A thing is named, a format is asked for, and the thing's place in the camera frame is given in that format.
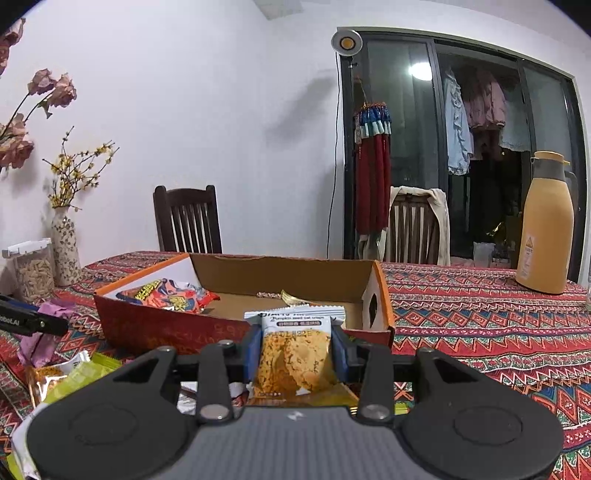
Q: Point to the gold snack packet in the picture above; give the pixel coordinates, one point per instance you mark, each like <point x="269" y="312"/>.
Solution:
<point x="295" y="299"/>

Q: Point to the pink dried flowers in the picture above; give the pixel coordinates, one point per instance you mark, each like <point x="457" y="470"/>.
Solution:
<point x="18" y="143"/>

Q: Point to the pink snack packet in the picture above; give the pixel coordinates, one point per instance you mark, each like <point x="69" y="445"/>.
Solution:
<point x="44" y="341"/>

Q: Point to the red orange cardboard box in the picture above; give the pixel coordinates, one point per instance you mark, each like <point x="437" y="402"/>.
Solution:
<point x="138" y="325"/>

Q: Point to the white hanging garment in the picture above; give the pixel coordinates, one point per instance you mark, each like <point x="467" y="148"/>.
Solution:
<point x="515" y="136"/>

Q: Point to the yellow thermos jug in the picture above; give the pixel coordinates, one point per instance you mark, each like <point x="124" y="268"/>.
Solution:
<point x="545" y="240"/>

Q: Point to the clear plastic container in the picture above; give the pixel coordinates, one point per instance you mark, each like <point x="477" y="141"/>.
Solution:
<point x="484" y="254"/>

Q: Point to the light blue hanging shirt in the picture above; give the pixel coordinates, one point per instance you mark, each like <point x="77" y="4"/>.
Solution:
<point x="457" y="129"/>

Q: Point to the clear jar with white lid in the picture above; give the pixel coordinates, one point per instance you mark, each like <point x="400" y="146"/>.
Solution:
<point x="34" y="274"/>

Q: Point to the yellow flower branches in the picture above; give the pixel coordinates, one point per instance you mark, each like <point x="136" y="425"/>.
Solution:
<point x="76" y="170"/>

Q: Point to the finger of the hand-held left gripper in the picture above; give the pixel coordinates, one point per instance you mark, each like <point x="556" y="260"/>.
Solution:
<point x="18" y="304"/>
<point x="32" y="323"/>

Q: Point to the pink hanging garment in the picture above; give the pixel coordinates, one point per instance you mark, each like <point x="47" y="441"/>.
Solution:
<point x="485" y="104"/>

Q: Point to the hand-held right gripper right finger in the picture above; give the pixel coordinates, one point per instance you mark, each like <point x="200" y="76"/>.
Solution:
<point x="340" y="357"/>

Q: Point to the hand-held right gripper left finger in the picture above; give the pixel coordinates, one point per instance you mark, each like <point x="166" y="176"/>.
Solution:
<point x="253" y="355"/>

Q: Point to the brown wooden chair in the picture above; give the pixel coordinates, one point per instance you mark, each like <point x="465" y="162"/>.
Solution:
<point x="411" y="230"/>

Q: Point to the chair with beige cloth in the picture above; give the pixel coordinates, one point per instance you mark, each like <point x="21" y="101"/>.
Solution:
<point x="441" y="221"/>

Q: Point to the round lamp on stand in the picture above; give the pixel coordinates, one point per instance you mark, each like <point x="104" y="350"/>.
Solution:
<point x="346" y="41"/>

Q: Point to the speckled white vase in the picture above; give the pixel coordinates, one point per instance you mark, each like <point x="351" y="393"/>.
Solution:
<point x="66" y="249"/>

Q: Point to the dark framed sliding glass door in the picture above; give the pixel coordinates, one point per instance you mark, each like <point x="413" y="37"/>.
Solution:
<point x="346" y="184"/>

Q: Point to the red blue tassel decoration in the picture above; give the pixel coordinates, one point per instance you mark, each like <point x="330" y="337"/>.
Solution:
<point x="374" y="184"/>

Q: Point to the pile of snack packets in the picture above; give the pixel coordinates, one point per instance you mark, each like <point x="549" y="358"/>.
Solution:
<point x="87" y="369"/>

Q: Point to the dark wooden chair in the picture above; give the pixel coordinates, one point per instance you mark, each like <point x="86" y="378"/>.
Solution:
<point x="187" y="221"/>

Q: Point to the white gold cookie packet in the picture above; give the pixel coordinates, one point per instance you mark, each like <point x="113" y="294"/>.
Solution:
<point x="295" y="364"/>

